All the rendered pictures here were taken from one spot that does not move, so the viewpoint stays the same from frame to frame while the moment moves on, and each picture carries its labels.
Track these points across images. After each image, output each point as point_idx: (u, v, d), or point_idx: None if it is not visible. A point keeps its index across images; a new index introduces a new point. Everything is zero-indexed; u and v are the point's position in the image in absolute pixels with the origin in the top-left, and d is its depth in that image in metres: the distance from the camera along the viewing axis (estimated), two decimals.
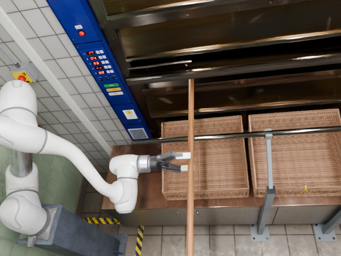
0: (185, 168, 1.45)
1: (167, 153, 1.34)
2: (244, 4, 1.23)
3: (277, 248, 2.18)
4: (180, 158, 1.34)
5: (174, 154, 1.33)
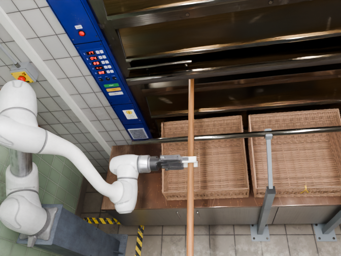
0: None
1: (173, 156, 1.36)
2: (244, 4, 1.23)
3: (277, 248, 2.18)
4: (186, 162, 1.37)
5: (180, 158, 1.36)
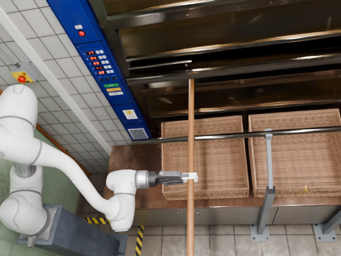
0: None
1: (173, 172, 1.32)
2: (244, 4, 1.23)
3: (277, 248, 2.18)
4: (186, 179, 1.32)
5: (180, 174, 1.32)
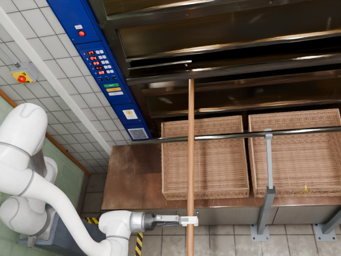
0: None
1: (171, 217, 1.21)
2: (244, 4, 1.23)
3: (277, 248, 2.18)
4: (186, 223, 1.22)
5: (179, 219, 1.21)
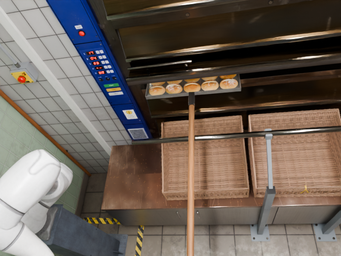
0: None
1: None
2: (244, 4, 1.23)
3: (277, 248, 2.18)
4: None
5: None
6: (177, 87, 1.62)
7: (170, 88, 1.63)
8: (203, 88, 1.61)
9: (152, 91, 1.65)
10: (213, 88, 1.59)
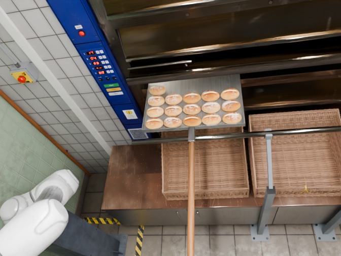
0: None
1: None
2: (244, 4, 1.23)
3: (277, 248, 2.18)
4: None
5: None
6: (176, 120, 1.50)
7: (169, 122, 1.51)
8: (204, 122, 1.48)
9: (149, 125, 1.53)
10: (215, 122, 1.47)
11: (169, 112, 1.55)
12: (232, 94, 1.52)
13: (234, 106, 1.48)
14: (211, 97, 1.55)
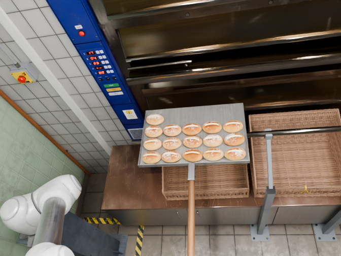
0: None
1: None
2: (244, 4, 1.23)
3: (277, 248, 2.18)
4: None
5: None
6: (175, 155, 1.39)
7: (167, 157, 1.40)
8: (206, 157, 1.38)
9: (145, 159, 1.42)
10: (217, 158, 1.36)
11: (168, 145, 1.44)
12: (236, 127, 1.42)
13: (237, 140, 1.38)
14: (213, 129, 1.44)
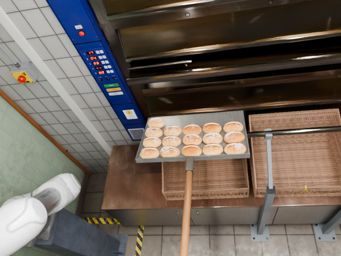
0: None
1: None
2: (244, 4, 1.23)
3: (277, 248, 2.18)
4: None
5: None
6: (174, 149, 1.37)
7: (165, 151, 1.37)
8: (205, 152, 1.35)
9: (144, 154, 1.39)
10: (216, 152, 1.33)
11: (167, 141, 1.43)
12: (236, 126, 1.42)
13: (237, 136, 1.36)
14: (213, 128, 1.44)
